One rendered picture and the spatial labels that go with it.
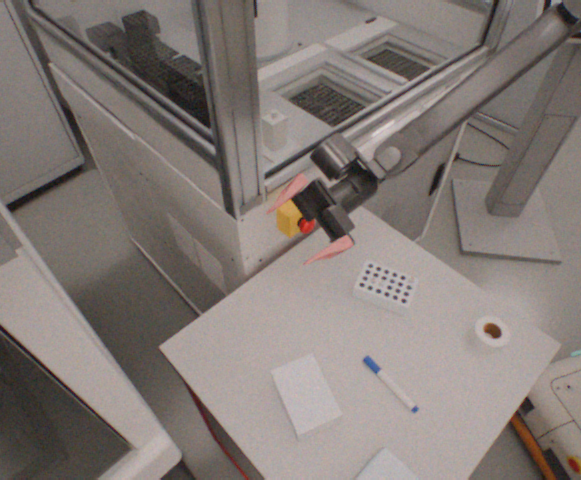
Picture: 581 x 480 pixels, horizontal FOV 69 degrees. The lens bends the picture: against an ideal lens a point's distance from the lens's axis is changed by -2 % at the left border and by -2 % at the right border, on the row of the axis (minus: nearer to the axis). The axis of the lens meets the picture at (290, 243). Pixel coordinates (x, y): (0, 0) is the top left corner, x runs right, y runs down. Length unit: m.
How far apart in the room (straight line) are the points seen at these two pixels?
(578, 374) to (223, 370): 1.17
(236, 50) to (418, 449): 0.73
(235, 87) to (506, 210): 1.82
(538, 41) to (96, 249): 1.92
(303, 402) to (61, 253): 1.68
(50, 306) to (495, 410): 0.79
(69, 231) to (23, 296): 1.98
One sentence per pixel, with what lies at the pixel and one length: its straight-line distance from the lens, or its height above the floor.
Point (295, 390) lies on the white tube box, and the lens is 0.82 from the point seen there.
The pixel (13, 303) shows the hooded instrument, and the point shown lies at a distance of 0.39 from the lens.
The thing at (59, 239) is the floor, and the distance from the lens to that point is 2.35.
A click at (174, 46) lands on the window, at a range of 0.79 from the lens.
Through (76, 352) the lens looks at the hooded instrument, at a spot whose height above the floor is 1.21.
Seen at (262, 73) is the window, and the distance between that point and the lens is 0.76.
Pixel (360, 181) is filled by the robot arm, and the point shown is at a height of 1.09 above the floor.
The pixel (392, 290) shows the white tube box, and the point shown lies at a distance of 0.96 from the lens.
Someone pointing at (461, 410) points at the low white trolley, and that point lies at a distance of 0.92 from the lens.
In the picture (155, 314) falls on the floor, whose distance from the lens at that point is 1.91.
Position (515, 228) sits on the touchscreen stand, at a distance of 2.33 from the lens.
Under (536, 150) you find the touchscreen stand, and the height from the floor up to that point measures 0.45.
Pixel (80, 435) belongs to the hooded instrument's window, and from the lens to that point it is 0.57.
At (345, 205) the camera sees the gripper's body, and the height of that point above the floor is 1.08.
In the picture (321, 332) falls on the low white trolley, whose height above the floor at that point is 0.76.
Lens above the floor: 1.58
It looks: 51 degrees down
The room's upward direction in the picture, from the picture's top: straight up
